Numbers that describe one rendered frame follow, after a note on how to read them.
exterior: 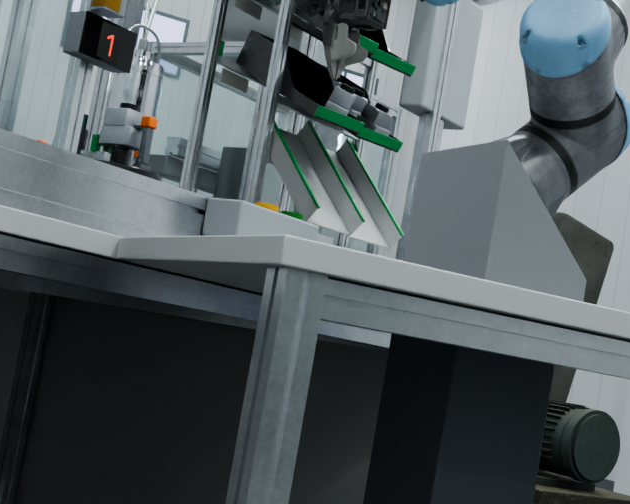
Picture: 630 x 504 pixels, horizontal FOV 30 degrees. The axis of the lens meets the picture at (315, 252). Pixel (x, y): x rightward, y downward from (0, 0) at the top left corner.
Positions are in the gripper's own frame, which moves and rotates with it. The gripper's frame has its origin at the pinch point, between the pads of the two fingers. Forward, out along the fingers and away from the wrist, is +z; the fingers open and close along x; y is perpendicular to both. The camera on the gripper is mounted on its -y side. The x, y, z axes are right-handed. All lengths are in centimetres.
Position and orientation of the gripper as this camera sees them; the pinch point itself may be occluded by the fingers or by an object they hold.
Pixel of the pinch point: (331, 71)
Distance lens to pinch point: 203.7
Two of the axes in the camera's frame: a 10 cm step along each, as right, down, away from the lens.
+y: 8.1, 1.0, -5.7
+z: -1.8, 9.8, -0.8
